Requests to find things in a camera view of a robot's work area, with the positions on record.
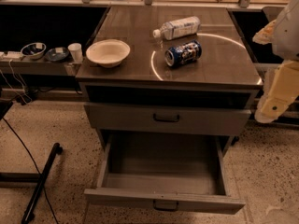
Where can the grey drawer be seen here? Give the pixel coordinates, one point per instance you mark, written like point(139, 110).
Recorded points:
point(167, 119)
point(165, 172)

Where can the grey drawer cabinet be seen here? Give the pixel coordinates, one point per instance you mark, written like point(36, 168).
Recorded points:
point(187, 72)

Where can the blue soda can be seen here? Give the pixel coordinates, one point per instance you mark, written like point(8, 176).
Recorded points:
point(184, 53)

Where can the white paper bowl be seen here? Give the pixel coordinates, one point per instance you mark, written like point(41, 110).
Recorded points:
point(108, 53)

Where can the clear plastic water bottle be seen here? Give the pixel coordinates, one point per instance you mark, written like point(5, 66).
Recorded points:
point(175, 29)

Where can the white paper cup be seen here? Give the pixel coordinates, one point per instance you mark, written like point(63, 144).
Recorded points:
point(76, 52)

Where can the dark blue small bowl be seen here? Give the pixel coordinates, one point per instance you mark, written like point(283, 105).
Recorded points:
point(57, 54)

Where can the white bowl with dark contents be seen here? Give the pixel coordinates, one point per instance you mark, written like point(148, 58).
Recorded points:
point(33, 51)

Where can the grey side shelf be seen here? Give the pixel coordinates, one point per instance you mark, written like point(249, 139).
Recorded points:
point(39, 67)

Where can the white power strip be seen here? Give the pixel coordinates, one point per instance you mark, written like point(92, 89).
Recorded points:
point(10, 55)

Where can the black stand leg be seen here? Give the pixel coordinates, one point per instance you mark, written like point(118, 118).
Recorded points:
point(37, 178)

